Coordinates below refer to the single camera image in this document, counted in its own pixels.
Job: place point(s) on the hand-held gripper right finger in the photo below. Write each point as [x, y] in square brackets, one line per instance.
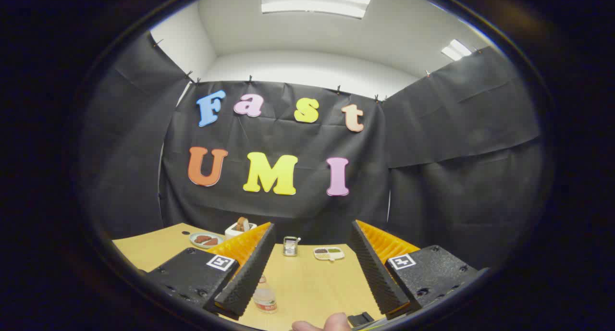
[377, 273]

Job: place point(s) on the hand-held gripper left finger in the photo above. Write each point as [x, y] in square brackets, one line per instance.
[250, 273]

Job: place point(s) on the clear plastic juice bottle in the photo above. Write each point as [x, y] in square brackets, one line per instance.
[265, 297]

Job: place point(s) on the white toaster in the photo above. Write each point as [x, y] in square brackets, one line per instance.
[231, 232]

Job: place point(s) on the brown meat slice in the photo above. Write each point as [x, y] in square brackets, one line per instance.
[202, 238]
[212, 242]

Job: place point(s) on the bread slice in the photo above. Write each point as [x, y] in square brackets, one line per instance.
[242, 224]

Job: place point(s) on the white divided spice dish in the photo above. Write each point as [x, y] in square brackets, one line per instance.
[329, 254]

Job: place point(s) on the pale green plate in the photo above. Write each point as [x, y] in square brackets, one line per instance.
[197, 243]

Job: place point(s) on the wooden table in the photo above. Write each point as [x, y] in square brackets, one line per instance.
[312, 288]

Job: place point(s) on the small ceiling light panel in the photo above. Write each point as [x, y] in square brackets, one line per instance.
[456, 50]

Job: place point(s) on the large ceiling light panel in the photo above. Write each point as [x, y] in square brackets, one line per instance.
[314, 2]

